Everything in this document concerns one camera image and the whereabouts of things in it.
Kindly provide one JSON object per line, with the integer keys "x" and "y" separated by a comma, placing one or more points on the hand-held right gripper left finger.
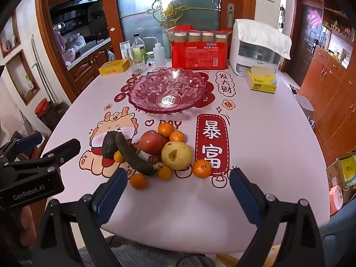
{"x": 111, "y": 194}

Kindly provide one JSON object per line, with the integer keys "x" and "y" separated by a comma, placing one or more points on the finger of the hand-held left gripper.
{"x": 29, "y": 141}
{"x": 66, "y": 148}

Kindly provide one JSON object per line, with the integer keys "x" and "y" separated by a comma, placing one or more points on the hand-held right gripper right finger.
{"x": 242, "y": 192}

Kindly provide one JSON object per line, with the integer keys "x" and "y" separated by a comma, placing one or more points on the small orange tangerine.
{"x": 138, "y": 181}
{"x": 118, "y": 156}
{"x": 202, "y": 168}
{"x": 165, "y": 129}
{"x": 177, "y": 136}
{"x": 165, "y": 173}

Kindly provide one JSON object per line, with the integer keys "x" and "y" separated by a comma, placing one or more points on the blackened banana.
{"x": 133, "y": 158}

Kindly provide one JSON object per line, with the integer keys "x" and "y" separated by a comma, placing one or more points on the dark avocado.
{"x": 110, "y": 146}

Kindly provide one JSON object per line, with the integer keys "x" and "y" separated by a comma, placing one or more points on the dark red lychee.
{"x": 154, "y": 159}

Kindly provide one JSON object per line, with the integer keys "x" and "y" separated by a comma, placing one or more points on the red apple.
{"x": 151, "y": 143}

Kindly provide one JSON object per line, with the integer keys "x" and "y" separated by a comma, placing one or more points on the yellow pear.
{"x": 180, "y": 158}

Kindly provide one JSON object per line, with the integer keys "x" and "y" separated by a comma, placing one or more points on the pink patterned glass bowl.
{"x": 144, "y": 89}

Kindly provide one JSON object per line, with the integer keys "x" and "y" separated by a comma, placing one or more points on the person's left hand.
{"x": 26, "y": 222}

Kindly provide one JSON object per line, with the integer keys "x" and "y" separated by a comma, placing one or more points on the red-lid jar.
{"x": 44, "y": 108}

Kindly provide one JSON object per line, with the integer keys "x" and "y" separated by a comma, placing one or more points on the printed pink table cover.
{"x": 264, "y": 144}

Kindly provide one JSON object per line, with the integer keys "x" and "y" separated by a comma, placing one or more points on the grey fluffy rug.
{"x": 144, "y": 254}

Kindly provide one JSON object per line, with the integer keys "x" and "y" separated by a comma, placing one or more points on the pink plastic stool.
{"x": 335, "y": 199}

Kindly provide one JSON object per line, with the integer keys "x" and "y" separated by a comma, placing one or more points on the yellow tin box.
{"x": 114, "y": 67}

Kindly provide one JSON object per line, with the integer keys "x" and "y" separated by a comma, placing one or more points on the cardboard box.
{"x": 335, "y": 172}

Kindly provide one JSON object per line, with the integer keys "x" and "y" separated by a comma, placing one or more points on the white plastic bag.
{"x": 111, "y": 55}

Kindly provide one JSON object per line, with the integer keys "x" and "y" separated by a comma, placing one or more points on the blue chair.
{"x": 340, "y": 228}

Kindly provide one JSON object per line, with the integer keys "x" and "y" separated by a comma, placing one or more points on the grey round device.
{"x": 304, "y": 107}

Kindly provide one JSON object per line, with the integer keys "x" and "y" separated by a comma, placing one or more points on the ribbed glass tumbler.
{"x": 138, "y": 66}

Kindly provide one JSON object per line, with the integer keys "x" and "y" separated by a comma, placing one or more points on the yellow tissue box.
{"x": 261, "y": 80}

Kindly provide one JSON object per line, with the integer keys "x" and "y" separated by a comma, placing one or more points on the small metal can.
{"x": 130, "y": 53}

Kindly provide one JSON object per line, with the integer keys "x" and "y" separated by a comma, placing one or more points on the white and blue carton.
{"x": 124, "y": 47}

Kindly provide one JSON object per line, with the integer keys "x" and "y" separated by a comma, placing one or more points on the clear bottle with green label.
{"x": 138, "y": 48}

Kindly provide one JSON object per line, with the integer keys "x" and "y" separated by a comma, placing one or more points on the small glass jar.
{"x": 150, "y": 57}

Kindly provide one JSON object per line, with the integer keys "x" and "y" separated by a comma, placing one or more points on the white squeeze bottle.
{"x": 158, "y": 55}

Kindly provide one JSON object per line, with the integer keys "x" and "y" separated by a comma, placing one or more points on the wooden shelf cabinet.
{"x": 331, "y": 94}

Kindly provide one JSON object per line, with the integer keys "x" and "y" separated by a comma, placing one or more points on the white countertop appliance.
{"x": 250, "y": 58}

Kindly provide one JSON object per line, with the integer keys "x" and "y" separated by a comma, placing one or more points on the red package of paper cups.
{"x": 200, "y": 55}

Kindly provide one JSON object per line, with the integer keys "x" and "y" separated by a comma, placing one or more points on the range hood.
{"x": 75, "y": 5}

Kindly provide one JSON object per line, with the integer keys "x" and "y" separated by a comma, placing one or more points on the dark entry door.
{"x": 304, "y": 50}

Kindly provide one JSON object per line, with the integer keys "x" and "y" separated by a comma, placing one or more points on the white towel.
{"x": 264, "y": 33}

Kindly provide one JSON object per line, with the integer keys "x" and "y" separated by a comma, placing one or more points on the gold door ornament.
{"x": 167, "y": 7}

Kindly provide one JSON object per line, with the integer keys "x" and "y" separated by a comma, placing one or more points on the red paper door ornament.
{"x": 315, "y": 18}

